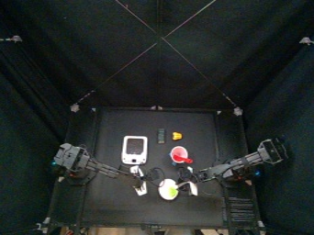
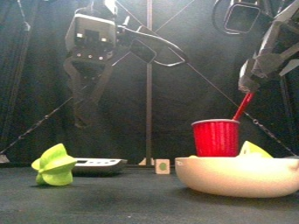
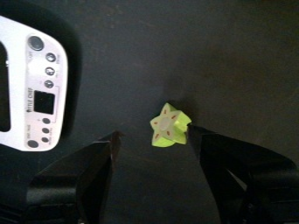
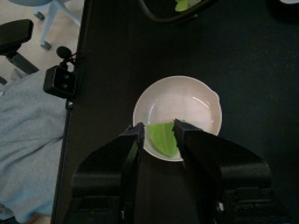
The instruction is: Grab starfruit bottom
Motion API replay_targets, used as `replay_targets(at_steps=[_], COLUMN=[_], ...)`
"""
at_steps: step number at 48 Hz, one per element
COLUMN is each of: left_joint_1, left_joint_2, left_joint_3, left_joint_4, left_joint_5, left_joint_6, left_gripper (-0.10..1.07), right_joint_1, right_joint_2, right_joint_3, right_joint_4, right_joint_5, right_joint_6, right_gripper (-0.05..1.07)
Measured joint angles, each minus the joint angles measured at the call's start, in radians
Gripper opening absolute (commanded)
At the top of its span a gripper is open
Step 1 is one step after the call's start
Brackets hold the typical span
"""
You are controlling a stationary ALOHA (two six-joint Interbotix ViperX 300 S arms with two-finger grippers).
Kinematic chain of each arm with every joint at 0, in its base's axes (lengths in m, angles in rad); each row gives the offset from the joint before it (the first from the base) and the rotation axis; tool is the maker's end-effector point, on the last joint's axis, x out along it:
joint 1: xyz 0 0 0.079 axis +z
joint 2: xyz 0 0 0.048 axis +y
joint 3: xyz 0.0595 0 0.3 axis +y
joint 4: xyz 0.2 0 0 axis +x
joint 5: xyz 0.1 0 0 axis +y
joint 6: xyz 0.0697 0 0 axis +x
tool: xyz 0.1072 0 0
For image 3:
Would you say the green toy starfruit piece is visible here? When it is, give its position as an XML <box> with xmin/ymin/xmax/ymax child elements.
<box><xmin>149</xmin><ymin>101</ymin><xmax>192</xmax><ymax>148</ymax></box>

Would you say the white toy microwave oven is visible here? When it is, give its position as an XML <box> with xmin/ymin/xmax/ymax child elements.
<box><xmin>0</xmin><ymin>15</ymin><xmax>69</xmax><ymax>152</ymax></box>

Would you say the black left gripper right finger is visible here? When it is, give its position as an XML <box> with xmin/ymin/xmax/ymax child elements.
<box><xmin>186</xmin><ymin>122</ymin><xmax>299</xmax><ymax>224</ymax></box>

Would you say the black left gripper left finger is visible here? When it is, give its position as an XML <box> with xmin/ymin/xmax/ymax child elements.
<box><xmin>22</xmin><ymin>130</ymin><xmax>122</xmax><ymax>224</ymax></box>

